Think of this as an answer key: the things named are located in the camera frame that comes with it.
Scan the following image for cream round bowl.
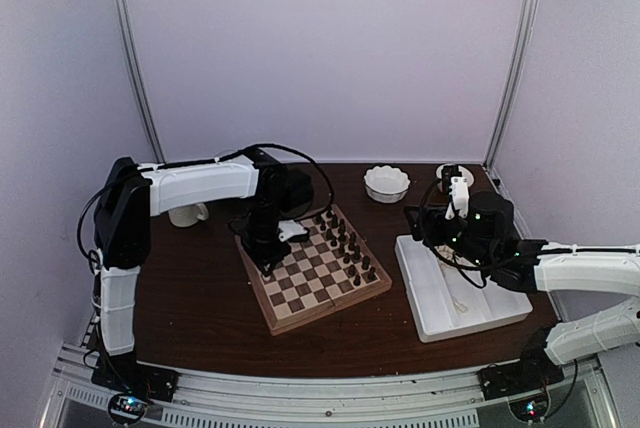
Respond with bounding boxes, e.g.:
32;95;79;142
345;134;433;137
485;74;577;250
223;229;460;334
436;163;475;193

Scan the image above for white plastic divided tray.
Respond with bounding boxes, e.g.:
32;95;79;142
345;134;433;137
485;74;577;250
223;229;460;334
395;235;533;343

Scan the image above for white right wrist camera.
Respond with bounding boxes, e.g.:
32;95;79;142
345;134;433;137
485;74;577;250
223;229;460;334
443;177;470;220

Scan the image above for white scalloped bowl black rim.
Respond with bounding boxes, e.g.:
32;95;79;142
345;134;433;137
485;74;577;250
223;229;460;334
363;165;411;204

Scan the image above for wooden chess board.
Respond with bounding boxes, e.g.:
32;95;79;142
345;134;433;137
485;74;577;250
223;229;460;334
234;203;394;337

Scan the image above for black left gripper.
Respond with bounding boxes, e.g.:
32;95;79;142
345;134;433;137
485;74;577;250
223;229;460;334
239;196;292;276

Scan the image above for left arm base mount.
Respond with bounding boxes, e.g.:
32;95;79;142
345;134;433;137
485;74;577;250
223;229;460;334
91;327;179;427

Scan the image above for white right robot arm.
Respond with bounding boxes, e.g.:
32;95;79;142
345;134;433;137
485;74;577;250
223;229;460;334
404;191;639;390

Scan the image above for dark chess pieces row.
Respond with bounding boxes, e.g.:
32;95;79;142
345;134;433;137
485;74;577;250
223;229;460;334
308;205;376;278

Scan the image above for right aluminium frame post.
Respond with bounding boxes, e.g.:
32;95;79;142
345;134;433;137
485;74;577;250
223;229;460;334
483;0;539;171

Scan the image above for cream ceramic mug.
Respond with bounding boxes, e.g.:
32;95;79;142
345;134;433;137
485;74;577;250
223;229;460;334
168;203;209;228

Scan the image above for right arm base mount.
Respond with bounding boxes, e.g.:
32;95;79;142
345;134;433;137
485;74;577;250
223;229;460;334
477;327;579;426

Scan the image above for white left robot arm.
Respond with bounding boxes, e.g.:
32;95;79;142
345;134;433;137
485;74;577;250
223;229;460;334
83;145;314;392

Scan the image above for aluminium frame post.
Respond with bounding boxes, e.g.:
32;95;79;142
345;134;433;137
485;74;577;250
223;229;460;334
113;0;166;163
483;0;539;171

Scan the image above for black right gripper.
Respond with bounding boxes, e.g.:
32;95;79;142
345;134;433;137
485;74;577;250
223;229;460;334
404;205;493;273

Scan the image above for left aluminium frame post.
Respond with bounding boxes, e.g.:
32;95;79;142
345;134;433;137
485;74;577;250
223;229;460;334
113;0;166;163

